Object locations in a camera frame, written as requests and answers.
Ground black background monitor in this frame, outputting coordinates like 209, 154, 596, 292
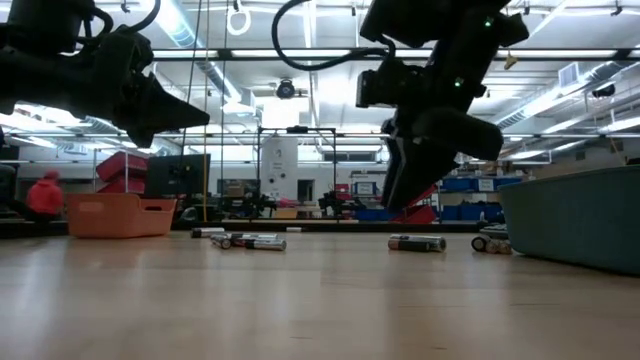
144, 153, 212, 198

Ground red storage bin stack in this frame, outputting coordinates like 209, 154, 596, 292
94, 150, 150, 196

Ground teal plastic bin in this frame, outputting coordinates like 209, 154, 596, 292
498, 164, 640, 277

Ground blue storage bins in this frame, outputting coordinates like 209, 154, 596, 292
438, 176, 524, 222

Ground white ceiling vent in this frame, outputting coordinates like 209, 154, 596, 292
557, 61, 582, 90

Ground white cylindrical tank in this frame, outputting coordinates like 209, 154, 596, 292
259, 136, 300, 202

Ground black ceiling camera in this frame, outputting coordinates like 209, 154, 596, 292
274, 77, 297, 101

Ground black metal rack frame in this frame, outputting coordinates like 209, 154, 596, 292
255, 125, 338, 222

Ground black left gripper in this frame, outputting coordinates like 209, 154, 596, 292
0, 24, 212, 150

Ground yellow vertical pole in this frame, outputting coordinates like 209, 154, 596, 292
201, 144, 210, 224

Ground red tilted bin rack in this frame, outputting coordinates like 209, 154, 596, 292
388, 183, 440, 226

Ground person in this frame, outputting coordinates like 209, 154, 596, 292
23, 168, 66, 225

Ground black left wrist camera cable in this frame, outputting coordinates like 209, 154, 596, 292
83, 0, 162, 37

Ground orange plastic bin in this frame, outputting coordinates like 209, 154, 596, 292
64, 192, 179, 240

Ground black desk calculator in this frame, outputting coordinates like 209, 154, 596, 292
478, 223, 510, 240

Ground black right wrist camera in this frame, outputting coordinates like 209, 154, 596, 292
354, 68, 402, 110

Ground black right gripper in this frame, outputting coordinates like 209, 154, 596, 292
380, 104, 505, 212

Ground white hanging ring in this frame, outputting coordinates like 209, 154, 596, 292
226, 3, 252, 37

